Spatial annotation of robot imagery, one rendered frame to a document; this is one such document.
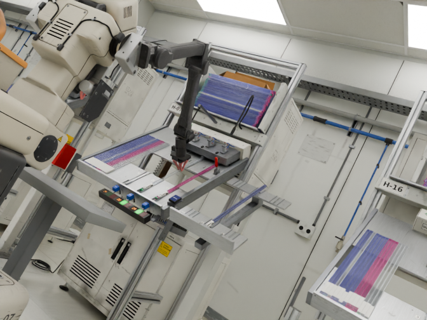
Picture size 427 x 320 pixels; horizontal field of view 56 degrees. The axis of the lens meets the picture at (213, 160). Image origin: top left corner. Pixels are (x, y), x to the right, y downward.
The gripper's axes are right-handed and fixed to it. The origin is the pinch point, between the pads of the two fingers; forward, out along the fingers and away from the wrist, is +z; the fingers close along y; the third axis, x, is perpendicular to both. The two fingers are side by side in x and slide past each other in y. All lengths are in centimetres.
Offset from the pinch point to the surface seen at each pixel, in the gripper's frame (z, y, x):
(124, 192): 1.7, 7.6, 34.1
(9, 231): 51, 84, 65
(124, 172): 0.3, 20.5, 22.7
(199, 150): -3.0, 3.5, -19.8
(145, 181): 0.3, 5.4, 21.1
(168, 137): 1.3, 35.0, -25.5
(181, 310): 32, -48, 51
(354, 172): 64, -44, -179
